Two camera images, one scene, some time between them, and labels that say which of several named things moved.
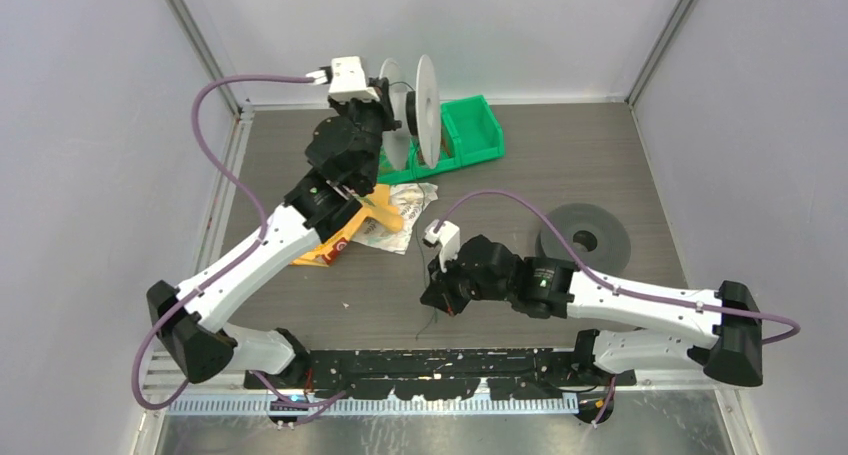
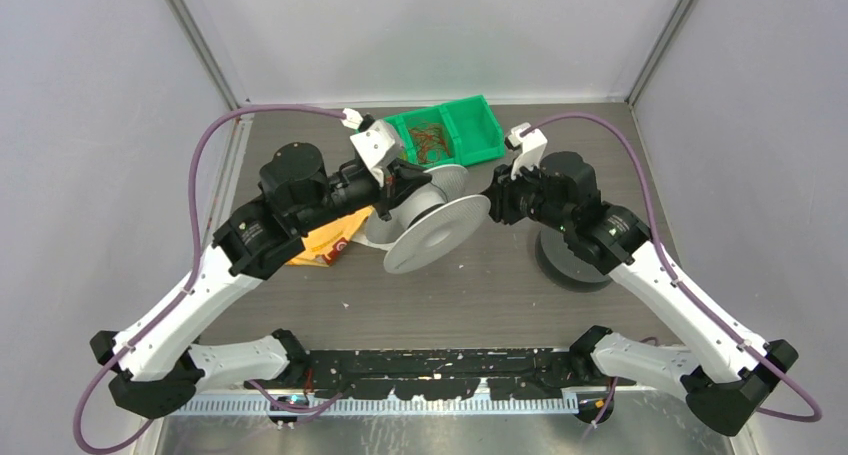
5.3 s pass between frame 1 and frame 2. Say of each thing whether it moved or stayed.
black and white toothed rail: stayed
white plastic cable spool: moved
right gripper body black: moved
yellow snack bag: stayed
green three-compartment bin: stayed
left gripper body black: moved
